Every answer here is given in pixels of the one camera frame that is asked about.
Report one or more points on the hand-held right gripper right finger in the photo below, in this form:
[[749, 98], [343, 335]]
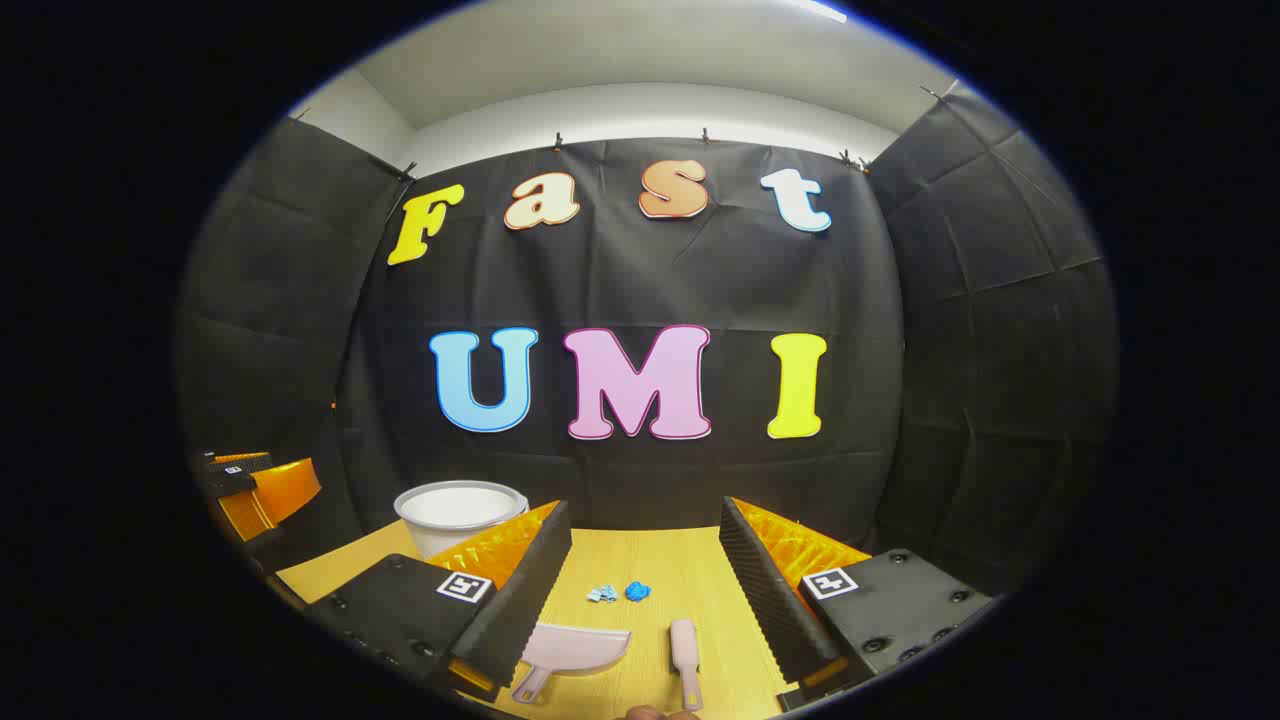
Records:
[[765, 600]]

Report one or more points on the dark blue paper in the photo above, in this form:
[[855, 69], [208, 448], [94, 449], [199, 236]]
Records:
[[637, 591]]

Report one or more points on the light blue paper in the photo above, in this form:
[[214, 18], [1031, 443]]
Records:
[[601, 593]]

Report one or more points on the wooden desktop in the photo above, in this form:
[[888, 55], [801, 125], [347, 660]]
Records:
[[640, 560]]

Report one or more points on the white garbage bin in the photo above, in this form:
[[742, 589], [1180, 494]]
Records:
[[455, 510]]

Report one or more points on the pale pink dustpan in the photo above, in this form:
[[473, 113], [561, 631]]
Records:
[[575, 650]]

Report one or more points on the black backdrop cloth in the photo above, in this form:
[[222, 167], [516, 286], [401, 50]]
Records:
[[700, 280]]

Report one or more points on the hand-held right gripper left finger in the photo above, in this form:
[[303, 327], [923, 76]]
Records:
[[525, 600]]

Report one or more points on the ceiling light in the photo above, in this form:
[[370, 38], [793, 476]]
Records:
[[822, 10]]

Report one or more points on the pale pink small broom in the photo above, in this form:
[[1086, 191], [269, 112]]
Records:
[[684, 645]]

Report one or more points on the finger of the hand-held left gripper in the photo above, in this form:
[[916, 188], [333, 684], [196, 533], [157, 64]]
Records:
[[285, 490]]

